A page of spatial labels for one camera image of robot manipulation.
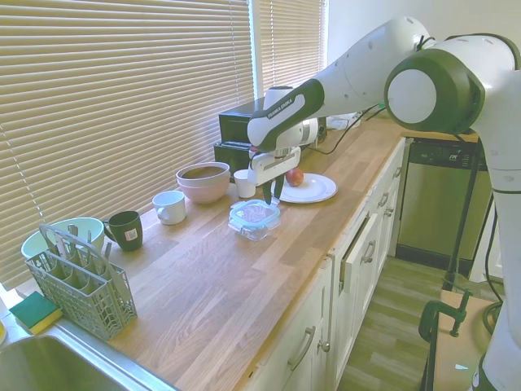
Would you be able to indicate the green clamp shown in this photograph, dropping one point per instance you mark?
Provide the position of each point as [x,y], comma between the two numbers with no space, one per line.
[426,322]

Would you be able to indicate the stainless steel sink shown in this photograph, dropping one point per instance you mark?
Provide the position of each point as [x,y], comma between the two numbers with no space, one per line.
[49,366]

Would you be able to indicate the mint green bowl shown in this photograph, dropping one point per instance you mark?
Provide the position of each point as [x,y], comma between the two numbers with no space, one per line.
[87,228]

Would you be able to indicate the grey plastic cutlery basket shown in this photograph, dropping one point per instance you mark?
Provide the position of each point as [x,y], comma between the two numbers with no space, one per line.
[85,301]

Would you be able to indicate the silver cutlery piece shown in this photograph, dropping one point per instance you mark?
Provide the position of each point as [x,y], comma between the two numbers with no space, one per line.
[73,233]
[107,250]

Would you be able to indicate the stainless steel dishwasher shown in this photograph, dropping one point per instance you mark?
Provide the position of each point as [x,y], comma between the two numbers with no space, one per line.
[435,203]

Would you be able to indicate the white plate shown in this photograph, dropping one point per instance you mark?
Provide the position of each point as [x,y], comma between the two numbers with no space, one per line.
[317,189]

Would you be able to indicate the narrow beige window blind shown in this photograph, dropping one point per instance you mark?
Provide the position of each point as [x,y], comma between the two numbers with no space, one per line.
[293,40]

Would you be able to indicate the white base cabinet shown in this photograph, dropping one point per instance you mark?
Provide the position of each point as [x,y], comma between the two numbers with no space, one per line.
[309,309]

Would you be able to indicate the white-bladed knife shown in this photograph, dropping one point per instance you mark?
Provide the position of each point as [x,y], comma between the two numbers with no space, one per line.
[61,246]

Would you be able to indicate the brown wooden board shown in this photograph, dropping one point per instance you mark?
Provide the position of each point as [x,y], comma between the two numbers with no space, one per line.
[460,358]

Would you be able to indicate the green and yellow sponge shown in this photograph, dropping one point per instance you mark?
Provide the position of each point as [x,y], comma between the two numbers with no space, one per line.
[34,311]

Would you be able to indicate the tall white mug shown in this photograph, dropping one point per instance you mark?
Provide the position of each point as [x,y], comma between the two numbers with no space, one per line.
[243,185]

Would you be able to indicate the wide beige window blind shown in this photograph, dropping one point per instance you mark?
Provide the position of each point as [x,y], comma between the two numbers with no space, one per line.
[122,81]

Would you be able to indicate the wide white mug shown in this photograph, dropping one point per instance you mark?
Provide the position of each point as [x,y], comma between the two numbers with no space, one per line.
[173,207]

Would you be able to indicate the red apple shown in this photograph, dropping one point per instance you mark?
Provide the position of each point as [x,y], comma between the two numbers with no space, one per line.
[295,177]

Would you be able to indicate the teal-rimmed clear container lid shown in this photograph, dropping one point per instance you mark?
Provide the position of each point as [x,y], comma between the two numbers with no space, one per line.
[252,212]

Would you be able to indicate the black camera stand pole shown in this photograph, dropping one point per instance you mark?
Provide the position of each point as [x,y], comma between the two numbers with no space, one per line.
[467,203]

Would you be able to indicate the clear glass food container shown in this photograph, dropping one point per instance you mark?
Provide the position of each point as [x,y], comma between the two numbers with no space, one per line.
[254,233]

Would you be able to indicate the white plastic bag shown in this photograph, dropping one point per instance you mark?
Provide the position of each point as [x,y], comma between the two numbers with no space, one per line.
[340,122]

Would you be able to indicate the pink bowl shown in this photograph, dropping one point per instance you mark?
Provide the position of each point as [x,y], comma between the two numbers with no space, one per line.
[203,194]

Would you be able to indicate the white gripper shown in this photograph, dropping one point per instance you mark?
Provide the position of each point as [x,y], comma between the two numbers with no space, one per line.
[270,165]

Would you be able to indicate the ajar white cabinet door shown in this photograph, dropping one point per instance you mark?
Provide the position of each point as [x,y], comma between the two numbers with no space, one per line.
[358,252]

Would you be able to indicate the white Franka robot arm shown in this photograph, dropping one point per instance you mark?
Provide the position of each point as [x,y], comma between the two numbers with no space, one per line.
[431,93]

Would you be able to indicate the black mug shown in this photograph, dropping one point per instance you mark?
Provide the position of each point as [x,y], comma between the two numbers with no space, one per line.
[128,232]

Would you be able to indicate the silver cabinet knob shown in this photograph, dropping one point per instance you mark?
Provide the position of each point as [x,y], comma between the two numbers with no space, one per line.
[324,346]

